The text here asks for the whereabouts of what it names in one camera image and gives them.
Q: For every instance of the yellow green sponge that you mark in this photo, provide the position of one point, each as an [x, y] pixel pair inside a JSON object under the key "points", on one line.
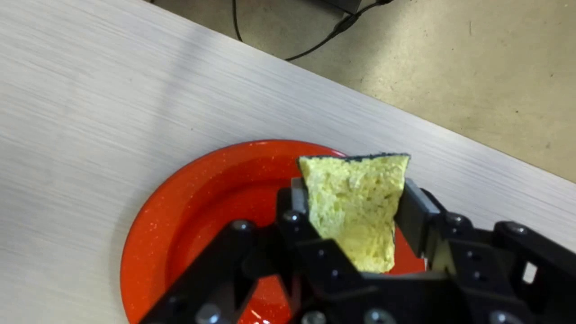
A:
{"points": [[354, 209]]}

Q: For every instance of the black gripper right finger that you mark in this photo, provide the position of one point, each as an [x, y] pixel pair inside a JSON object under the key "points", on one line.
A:
{"points": [[480, 270]]}

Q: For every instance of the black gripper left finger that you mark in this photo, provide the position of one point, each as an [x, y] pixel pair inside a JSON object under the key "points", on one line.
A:
{"points": [[253, 275]]}

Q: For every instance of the red plate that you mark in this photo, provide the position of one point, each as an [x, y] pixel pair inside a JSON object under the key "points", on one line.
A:
{"points": [[145, 252]]}

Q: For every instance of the red bowl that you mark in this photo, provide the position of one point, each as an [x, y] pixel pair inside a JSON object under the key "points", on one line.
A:
{"points": [[253, 203]]}

